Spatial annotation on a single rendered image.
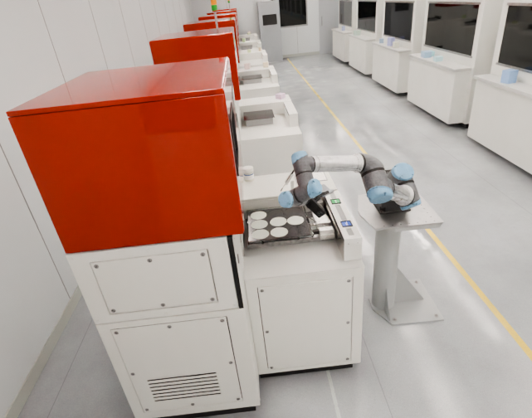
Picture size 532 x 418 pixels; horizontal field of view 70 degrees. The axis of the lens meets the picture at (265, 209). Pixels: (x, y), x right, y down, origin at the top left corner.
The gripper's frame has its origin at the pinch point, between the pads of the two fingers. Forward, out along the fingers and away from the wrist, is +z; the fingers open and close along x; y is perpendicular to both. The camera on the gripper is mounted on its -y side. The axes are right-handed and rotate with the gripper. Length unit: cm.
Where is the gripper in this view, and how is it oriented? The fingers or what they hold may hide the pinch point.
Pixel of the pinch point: (324, 199)
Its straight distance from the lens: 198.4
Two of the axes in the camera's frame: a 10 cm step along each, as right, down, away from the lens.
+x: -6.4, 5.5, 5.4
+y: -4.8, -8.3, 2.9
